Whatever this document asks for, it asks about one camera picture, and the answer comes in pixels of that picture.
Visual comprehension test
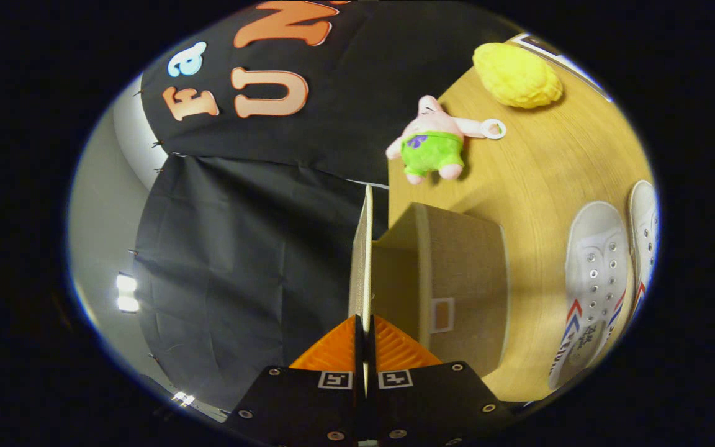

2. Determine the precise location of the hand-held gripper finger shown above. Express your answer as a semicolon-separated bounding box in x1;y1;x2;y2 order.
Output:
224;315;366;447
366;315;517;447

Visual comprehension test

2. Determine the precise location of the beige fabric storage box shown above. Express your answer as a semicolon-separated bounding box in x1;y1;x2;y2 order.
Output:
348;184;511;381

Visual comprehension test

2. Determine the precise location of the white canvas shoe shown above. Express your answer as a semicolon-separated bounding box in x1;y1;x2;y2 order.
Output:
627;180;660;323
548;201;635;391

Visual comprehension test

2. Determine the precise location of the black backdrop cloth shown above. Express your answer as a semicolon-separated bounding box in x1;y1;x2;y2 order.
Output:
134;0;519;410

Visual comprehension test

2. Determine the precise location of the pink starfish plush toy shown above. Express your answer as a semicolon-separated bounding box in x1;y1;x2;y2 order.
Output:
385;95;507;186

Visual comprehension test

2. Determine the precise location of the yellow textured plush toy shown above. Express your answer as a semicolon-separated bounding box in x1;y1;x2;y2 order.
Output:
472;42;564;109

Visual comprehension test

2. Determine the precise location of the white book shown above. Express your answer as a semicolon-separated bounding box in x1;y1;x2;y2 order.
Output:
506;32;613;103

